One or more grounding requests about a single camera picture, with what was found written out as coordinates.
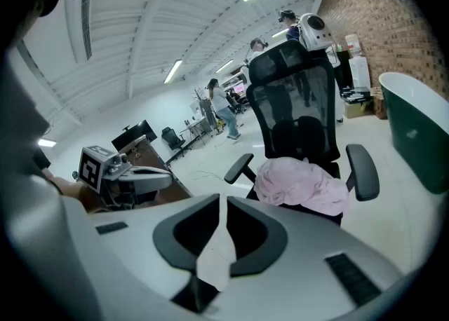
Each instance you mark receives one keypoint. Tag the person's gray shirt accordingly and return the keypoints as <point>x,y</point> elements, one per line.
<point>24,120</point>

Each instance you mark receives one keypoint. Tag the pink cloth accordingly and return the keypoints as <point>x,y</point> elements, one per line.
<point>301,186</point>

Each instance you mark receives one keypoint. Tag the green white bathtub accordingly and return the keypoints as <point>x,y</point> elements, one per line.
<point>417,144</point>

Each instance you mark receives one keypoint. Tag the stack of black boxes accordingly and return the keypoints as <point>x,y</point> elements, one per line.
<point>356,94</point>

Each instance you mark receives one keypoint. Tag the black coat rack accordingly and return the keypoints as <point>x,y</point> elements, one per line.
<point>198,97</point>

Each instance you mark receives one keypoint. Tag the ceiling air vent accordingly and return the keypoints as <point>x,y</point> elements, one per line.
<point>88,11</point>

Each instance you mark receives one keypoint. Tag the brown cardboard box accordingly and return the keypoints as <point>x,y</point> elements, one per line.
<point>379,104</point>

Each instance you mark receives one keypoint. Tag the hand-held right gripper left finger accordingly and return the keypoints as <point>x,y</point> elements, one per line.
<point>168,242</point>

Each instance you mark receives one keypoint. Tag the gray trestle table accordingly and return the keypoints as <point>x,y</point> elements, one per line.
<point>194,125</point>

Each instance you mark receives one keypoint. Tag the black mesh office chair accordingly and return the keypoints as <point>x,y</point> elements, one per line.
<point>301,137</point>

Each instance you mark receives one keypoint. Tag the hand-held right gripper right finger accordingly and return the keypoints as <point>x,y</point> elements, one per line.
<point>273,246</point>

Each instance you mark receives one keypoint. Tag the pale cardboard box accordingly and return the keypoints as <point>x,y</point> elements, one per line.
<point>356,109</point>

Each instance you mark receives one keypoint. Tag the black wall screen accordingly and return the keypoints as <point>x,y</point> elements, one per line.
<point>135,135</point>

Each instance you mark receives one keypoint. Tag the person's left forearm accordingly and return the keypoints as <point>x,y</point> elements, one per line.
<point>70,190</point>

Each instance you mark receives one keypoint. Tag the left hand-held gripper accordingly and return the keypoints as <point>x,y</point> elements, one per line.
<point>91,169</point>

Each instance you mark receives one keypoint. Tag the white red carton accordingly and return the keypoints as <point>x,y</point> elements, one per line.
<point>352,45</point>

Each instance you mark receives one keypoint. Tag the white dome backpack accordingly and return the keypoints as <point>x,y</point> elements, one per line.
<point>315,32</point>

